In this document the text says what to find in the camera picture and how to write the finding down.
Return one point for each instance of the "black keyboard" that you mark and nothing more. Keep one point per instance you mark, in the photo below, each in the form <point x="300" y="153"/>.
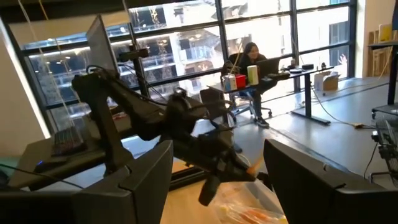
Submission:
<point x="66" y="141"/>

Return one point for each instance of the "black computer mouse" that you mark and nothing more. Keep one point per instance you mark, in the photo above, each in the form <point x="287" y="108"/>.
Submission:
<point x="49" y="163"/>

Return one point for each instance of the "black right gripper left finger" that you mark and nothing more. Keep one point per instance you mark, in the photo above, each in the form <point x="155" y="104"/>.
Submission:
<point x="149" y="180"/>

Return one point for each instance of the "black frame clamp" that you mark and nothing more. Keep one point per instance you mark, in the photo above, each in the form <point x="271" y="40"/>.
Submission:
<point x="263" y="180"/>

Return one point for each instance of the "yellow container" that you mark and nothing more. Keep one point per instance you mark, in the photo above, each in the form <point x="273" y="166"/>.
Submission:
<point x="385" y="32"/>

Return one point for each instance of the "blue and white box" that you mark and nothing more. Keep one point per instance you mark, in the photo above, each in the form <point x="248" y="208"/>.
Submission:
<point x="230" y="82"/>

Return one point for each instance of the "brown cardboard box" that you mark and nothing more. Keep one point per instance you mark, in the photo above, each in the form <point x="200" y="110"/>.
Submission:
<point x="329" y="82"/>

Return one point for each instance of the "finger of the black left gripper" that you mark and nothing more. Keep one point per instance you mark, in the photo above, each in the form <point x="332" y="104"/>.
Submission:
<point x="209" y="189"/>
<point x="239" y="174"/>

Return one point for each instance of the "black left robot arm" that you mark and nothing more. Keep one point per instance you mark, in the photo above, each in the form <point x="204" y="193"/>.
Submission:
<point x="136" y="112"/>

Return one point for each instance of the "red box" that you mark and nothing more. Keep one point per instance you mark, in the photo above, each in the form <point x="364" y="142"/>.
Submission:
<point x="241" y="81"/>

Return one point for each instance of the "person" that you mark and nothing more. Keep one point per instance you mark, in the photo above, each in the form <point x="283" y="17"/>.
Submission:
<point x="252" y="62"/>

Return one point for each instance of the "dark grey monitor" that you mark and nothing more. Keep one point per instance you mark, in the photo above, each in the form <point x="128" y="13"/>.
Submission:
<point x="101" y="46"/>

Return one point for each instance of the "black base with white sheet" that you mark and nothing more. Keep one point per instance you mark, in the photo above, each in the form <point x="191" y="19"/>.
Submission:
<point x="385" y="109"/>

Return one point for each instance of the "black desk panel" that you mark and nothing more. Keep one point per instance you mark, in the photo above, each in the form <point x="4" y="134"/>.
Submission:
<point x="222" y="107"/>

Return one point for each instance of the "dark desk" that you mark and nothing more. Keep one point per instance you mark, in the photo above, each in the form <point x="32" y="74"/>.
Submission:
<point x="37" y="168"/>

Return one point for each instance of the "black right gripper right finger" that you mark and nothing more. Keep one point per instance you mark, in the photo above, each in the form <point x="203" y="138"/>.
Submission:
<point x="298" y="186"/>

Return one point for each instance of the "wooden pallets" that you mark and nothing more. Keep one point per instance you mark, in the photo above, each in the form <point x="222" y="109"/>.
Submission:
<point x="373" y="56"/>

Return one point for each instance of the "large window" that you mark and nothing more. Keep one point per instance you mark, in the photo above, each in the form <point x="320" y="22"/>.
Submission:
<point x="186" y="46"/>

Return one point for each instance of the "clear plastic bin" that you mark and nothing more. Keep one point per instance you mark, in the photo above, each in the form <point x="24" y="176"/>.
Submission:
<point x="264" y="193"/>

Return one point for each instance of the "black laptop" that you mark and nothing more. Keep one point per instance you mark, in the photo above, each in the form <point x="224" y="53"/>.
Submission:
<point x="269" y="67"/>

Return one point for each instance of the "orange toothbrush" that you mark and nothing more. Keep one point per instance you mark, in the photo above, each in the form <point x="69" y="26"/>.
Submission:
<point x="236" y="199"/>
<point x="256" y="166"/>
<point x="258" y="216"/>

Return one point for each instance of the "black standing desk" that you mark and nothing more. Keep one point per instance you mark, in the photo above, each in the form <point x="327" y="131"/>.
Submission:
<point x="393" y="77"/>

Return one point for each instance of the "black swivel chair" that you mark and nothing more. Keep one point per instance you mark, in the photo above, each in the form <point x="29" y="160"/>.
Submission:
<point x="264" y="110"/>

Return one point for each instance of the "black office desk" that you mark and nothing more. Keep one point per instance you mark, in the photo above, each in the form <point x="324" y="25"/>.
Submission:
<point x="308" y="93"/>

